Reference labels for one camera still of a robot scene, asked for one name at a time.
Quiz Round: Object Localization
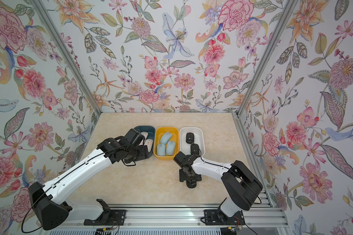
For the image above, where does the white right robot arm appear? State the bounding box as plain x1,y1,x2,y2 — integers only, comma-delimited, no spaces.
174,152,263,220

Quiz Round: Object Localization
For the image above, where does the right aluminium corner post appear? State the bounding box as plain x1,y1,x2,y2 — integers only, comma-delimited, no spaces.
236,0,298,118

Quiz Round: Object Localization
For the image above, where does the light blue mouse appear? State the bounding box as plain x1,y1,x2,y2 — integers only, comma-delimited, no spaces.
160,132,173,145
165,141,176,156
156,144,166,157

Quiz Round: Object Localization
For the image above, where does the black mouse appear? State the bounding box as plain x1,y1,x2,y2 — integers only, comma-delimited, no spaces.
186,132,195,145
190,144,201,157
186,181,197,189

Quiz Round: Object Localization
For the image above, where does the dark teal storage box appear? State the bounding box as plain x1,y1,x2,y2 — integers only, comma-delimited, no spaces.
134,125,156,157

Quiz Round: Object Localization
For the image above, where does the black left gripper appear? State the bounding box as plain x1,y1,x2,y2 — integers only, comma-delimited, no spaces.
126,142,153,165

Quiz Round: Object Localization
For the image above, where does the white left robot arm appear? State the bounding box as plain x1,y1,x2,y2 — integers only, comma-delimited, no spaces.
28,137,150,231

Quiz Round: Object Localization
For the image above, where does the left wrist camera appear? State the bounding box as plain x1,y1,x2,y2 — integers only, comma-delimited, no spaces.
124,128,146,146

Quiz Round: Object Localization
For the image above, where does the pink mouse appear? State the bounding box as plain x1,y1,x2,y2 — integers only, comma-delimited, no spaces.
144,139,154,153
141,132,149,139

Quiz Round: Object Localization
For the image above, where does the white storage box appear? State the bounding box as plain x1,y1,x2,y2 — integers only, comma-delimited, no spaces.
179,127,206,157

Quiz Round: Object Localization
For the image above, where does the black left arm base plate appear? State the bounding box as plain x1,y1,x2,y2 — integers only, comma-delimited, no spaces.
83,209,127,227

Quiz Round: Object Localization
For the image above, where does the yellow storage box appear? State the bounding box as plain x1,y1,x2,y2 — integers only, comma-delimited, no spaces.
154,127,179,160

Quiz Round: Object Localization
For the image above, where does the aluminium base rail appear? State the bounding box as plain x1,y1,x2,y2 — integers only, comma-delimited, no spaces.
36,204,286,235

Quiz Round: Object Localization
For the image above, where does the aluminium corner post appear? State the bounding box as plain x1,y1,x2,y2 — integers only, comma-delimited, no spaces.
236,0,298,118
30,0,102,117

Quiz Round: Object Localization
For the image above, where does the left aluminium corner post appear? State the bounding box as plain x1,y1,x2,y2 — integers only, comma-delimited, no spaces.
30,0,102,117

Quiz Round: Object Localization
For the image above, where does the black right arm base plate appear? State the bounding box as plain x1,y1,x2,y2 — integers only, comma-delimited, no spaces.
200,209,245,227

